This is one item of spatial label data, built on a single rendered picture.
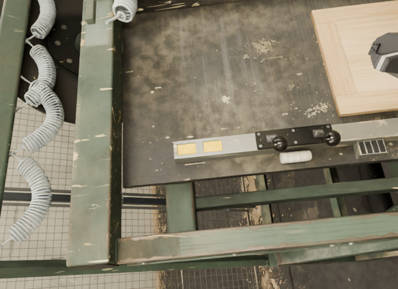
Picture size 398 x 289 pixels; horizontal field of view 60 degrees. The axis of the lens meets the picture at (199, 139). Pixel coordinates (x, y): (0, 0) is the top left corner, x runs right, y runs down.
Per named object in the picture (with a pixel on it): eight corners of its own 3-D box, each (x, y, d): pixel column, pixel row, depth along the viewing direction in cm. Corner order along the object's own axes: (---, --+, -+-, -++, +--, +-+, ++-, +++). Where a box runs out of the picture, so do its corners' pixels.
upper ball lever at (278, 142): (278, 144, 91) (290, 151, 78) (264, 145, 91) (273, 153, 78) (277, 129, 91) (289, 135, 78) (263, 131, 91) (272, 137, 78)
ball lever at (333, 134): (324, 139, 91) (344, 146, 78) (309, 141, 91) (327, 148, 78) (323, 125, 90) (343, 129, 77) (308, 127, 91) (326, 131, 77)
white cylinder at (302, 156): (280, 165, 92) (310, 162, 92) (282, 161, 89) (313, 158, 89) (278, 154, 93) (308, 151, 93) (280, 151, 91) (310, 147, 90)
